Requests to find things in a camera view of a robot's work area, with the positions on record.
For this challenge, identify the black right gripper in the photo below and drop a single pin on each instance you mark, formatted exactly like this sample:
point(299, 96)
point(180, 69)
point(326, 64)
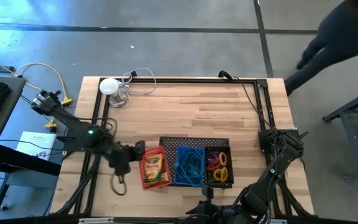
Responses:
point(219, 214)

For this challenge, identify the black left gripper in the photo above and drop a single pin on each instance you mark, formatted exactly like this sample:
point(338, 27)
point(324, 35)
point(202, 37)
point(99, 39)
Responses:
point(124, 155)

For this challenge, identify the large yellow crayon box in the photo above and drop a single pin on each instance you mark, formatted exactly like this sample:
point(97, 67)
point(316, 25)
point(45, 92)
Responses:
point(153, 166)

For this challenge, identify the red plastic basket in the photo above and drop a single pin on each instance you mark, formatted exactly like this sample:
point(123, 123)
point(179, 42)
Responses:
point(143, 183)

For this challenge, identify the small yellow crayon box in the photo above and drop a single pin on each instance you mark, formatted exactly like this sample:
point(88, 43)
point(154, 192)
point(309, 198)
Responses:
point(165, 178)

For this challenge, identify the blue plastic basket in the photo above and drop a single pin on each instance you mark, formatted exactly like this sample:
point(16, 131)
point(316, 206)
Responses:
point(179, 180)

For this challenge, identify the teal cup edge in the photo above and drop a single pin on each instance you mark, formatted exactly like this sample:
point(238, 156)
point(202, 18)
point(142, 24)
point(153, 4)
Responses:
point(197, 155)

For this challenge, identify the black plastic basket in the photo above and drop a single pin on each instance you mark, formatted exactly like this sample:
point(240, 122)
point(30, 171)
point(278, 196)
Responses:
point(230, 149)

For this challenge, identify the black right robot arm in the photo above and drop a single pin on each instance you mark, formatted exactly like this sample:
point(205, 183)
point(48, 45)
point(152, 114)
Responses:
point(275, 174)

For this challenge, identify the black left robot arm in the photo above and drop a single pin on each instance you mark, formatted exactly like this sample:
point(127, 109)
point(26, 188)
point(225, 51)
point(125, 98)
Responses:
point(73, 124)

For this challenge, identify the white cone desk lamp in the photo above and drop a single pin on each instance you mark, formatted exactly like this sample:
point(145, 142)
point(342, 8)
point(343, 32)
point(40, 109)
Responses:
point(109, 86)

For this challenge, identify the black perforated metal riser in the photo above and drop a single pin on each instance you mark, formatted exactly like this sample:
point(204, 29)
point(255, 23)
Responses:
point(194, 141)

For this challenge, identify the white booklet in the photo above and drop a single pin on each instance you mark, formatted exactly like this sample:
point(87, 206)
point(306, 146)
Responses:
point(36, 146)

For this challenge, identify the dark grey side table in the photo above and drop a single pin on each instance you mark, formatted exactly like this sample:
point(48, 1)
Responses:
point(17, 93)

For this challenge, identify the person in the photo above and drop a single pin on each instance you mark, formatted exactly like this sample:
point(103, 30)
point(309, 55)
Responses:
point(337, 37)

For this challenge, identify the silver aluminium post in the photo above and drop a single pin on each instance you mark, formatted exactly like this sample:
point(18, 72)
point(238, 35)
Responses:
point(275, 221)
point(95, 221)

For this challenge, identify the black aluminium table frame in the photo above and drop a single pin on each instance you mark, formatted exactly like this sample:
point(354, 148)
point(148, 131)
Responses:
point(182, 80)

